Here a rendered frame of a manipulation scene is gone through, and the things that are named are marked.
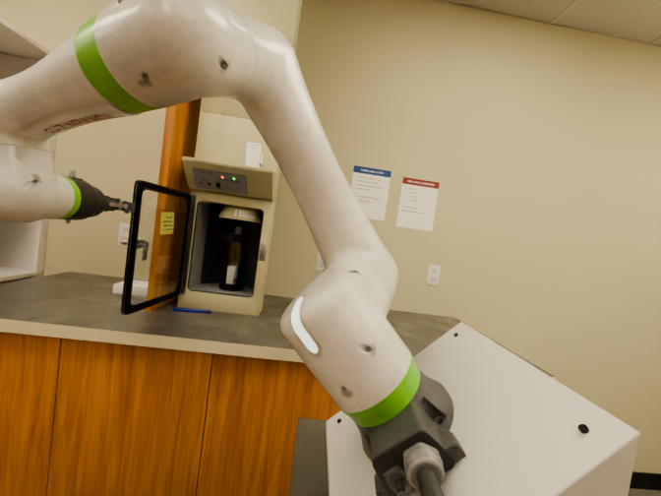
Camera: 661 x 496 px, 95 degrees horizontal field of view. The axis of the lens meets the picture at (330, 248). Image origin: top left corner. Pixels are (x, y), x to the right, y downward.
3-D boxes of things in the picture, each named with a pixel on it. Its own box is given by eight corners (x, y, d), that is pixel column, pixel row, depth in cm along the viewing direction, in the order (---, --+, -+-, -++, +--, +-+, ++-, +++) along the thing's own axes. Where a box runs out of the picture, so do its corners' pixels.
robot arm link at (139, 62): (269, 90, 42) (246, -15, 39) (202, 75, 31) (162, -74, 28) (174, 118, 49) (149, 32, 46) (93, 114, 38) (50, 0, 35)
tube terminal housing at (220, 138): (199, 293, 145) (217, 131, 141) (267, 301, 148) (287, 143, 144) (176, 306, 120) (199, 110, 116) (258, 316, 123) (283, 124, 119)
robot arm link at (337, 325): (428, 339, 49) (359, 244, 48) (418, 418, 36) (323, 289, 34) (365, 363, 56) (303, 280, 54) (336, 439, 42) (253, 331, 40)
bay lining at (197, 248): (207, 279, 144) (215, 205, 143) (262, 285, 147) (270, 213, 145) (187, 288, 120) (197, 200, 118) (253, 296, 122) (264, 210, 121)
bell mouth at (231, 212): (224, 217, 138) (225, 206, 138) (264, 223, 139) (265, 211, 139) (212, 216, 120) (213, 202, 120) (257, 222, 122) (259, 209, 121)
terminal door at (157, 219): (179, 295, 118) (191, 193, 116) (122, 317, 88) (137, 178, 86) (177, 295, 118) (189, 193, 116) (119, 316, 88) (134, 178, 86)
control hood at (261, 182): (190, 188, 118) (193, 162, 117) (273, 201, 121) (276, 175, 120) (177, 184, 106) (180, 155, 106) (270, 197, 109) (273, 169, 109)
